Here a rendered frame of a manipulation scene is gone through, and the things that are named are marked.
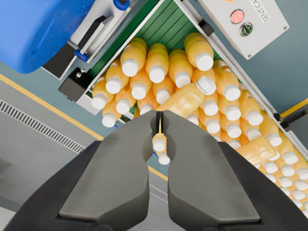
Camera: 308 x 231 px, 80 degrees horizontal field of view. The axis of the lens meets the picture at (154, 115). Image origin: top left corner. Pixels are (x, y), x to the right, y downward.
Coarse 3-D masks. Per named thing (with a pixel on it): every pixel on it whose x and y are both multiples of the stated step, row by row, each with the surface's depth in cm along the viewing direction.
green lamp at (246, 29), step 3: (246, 24) 39; (249, 24) 39; (243, 27) 39; (246, 27) 39; (249, 27) 39; (243, 30) 39; (246, 30) 39; (249, 30) 39; (243, 33) 40; (246, 33) 39; (249, 33) 40
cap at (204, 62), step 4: (200, 56) 45; (204, 56) 44; (208, 56) 44; (200, 60) 45; (204, 60) 45; (208, 60) 45; (212, 60) 45; (200, 64) 45; (204, 64) 45; (208, 64) 45; (212, 64) 45; (200, 68) 46; (204, 68) 46; (208, 68) 46
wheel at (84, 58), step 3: (75, 51) 56; (78, 51) 56; (75, 54) 58; (78, 54) 56; (81, 54) 56; (84, 54) 57; (78, 57) 58; (81, 57) 57; (84, 57) 57; (87, 57) 58; (84, 60) 58; (87, 60) 59
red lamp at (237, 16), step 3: (237, 12) 37; (240, 12) 37; (234, 15) 38; (237, 15) 38; (240, 15) 37; (234, 18) 38; (237, 18) 38; (240, 18) 38; (234, 21) 38; (237, 21) 38; (240, 21) 38
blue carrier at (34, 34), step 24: (0, 0) 27; (24, 0) 27; (48, 0) 28; (72, 0) 34; (0, 24) 28; (24, 24) 28; (48, 24) 33; (72, 24) 46; (0, 48) 31; (24, 48) 31; (48, 48) 42; (24, 72) 39
